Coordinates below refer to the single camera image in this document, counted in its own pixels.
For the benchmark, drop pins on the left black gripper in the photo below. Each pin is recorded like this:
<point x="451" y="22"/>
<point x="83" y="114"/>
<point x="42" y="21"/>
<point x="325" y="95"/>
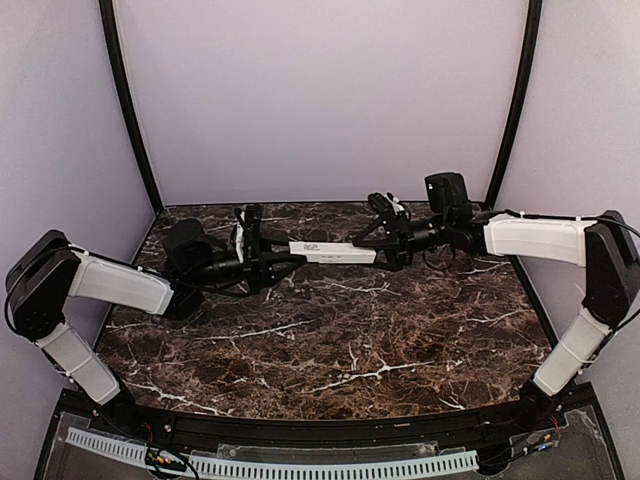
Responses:
<point x="253" y="250"/>

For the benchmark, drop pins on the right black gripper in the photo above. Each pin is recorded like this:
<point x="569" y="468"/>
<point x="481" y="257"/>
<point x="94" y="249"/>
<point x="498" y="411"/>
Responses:
<point x="398" y="236"/>

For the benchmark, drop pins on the white remote control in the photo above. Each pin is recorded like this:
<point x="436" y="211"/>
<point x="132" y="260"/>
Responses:
<point x="333" y="253"/>

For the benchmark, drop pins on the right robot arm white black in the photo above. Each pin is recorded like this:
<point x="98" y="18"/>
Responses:
<point x="602" y="245"/>

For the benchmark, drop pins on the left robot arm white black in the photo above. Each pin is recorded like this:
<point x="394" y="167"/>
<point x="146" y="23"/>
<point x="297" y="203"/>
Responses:
<point x="54" y="270"/>

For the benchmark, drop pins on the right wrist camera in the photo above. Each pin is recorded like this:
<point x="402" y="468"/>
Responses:
<point x="388" y="207"/>

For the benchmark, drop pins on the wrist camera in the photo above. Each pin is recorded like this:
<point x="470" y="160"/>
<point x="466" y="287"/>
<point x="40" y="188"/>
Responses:
<point x="247" y="237"/>
<point x="388" y="207"/>

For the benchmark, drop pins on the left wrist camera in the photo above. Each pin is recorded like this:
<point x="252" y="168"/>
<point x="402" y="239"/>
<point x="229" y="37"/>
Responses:
<point x="247" y="237"/>

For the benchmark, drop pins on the white slotted cable duct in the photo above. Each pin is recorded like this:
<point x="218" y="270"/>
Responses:
<point x="407" y="461"/>

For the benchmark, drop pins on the right black frame post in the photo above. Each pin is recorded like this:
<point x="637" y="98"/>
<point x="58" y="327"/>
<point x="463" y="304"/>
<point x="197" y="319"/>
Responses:
<point x="525" y="64"/>

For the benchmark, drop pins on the black frame post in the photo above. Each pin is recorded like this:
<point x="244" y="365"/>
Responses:
<point x="525" y="64"/>
<point x="128" y="111"/>

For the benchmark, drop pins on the left black frame post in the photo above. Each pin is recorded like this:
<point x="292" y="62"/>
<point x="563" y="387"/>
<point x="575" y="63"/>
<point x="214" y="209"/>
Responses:
<point x="128" y="111"/>

